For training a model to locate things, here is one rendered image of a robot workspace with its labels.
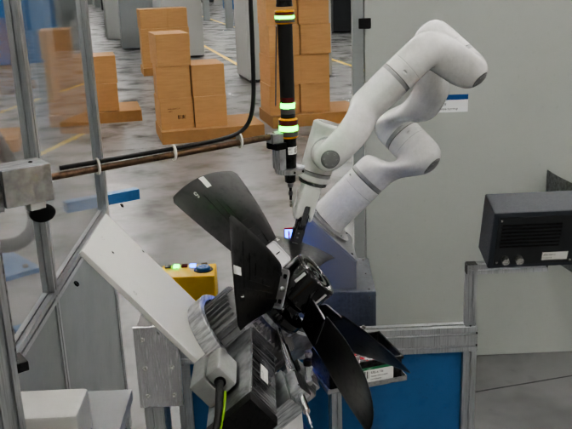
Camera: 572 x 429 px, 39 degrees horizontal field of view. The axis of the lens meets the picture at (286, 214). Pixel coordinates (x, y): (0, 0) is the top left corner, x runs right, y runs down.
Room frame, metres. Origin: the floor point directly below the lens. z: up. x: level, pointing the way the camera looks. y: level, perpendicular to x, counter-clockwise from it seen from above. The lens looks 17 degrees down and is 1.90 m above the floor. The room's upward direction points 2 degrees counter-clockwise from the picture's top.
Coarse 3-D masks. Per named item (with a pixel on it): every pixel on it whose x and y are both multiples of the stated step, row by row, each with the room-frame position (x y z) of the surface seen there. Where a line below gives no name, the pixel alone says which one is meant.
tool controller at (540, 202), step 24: (528, 192) 2.21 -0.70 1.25; (552, 192) 2.20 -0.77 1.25; (504, 216) 2.11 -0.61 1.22; (528, 216) 2.11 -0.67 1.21; (552, 216) 2.11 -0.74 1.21; (480, 240) 2.24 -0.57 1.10; (504, 240) 2.13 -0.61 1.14; (528, 240) 2.13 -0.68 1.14; (552, 240) 2.13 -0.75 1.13; (504, 264) 2.13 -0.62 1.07; (528, 264) 2.16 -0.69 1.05; (552, 264) 2.16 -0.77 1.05
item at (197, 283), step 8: (200, 264) 2.21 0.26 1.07; (168, 272) 2.15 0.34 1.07; (176, 272) 2.15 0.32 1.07; (184, 272) 2.14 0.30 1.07; (192, 272) 2.14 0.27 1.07; (200, 272) 2.14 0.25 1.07; (208, 272) 2.14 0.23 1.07; (216, 272) 2.20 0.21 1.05; (176, 280) 2.11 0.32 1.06; (184, 280) 2.11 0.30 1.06; (192, 280) 2.11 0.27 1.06; (200, 280) 2.11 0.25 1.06; (208, 280) 2.11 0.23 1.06; (216, 280) 2.18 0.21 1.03; (184, 288) 2.11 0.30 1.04; (192, 288) 2.11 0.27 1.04; (200, 288) 2.11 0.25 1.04; (208, 288) 2.11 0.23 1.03; (216, 288) 2.16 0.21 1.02; (192, 296) 2.11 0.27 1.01; (200, 296) 2.11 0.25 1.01
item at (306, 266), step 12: (288, 264) 1.72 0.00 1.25; (300, 264) 1.68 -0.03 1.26; (312, 264) 1.76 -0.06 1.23; (312, 276) 1.66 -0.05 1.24; (324, 276) 1.75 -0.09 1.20; (288, 288) 1.66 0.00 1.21; (300, 288) 1.66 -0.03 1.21; (312, 288) 1.65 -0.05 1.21; (324, 288) 1.66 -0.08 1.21; (288, 300) 1.67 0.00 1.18; (300, 300) 1.65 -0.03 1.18; (324, 300) 1.68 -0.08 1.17; (276, 312) 1.64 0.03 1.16; (288, 312) 1.67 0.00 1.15; (300, 312) 1.69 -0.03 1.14; (288, 324) 1.64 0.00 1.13
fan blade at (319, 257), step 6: (282, 240) 2.03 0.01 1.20; (288, 240) 2.04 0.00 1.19; (282, 246) 1.99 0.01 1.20; (288, 246) 1.99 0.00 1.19; (294, 246) 2.00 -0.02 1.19; (300, 246) 2.02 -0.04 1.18; (306, 246) 2.04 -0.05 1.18; (312, 246) 2.06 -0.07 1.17; (288, 252) 1.95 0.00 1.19; (294, 252) 1.95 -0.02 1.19; (300, 252) 1.96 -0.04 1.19; (306, 252) 1.97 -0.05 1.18; (312, 252) 1.99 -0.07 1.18; (318, 252) 2.01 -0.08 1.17; (324, 252) 2.04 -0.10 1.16; (294, 258) 1.91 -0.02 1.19; (312, 258) 1.93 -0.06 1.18; (318, 258) 1.95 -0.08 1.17; (324, 258) 1.96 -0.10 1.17; (330, 258) 2.00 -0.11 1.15; (318, 264) 1.89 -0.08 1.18
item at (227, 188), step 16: (208, 176) 1.85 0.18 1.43; (224, 176) 1.88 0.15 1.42; (208, 192) 1.81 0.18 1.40; (224, 192) 1.83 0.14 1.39; (240, 192) 1.86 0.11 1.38; (192, 208) 1.76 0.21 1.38; (208, 208) 1.77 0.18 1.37; (224, 208) 1.79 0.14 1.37; (240, 208) 1.81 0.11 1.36; (256, 208) 1.83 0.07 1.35; (208, 224) 1.74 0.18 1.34; (224, 224) 1.76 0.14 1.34; (256, 224) 1.79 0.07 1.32; (224, 240) 1.73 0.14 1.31; (272, 240) 1.77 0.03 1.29
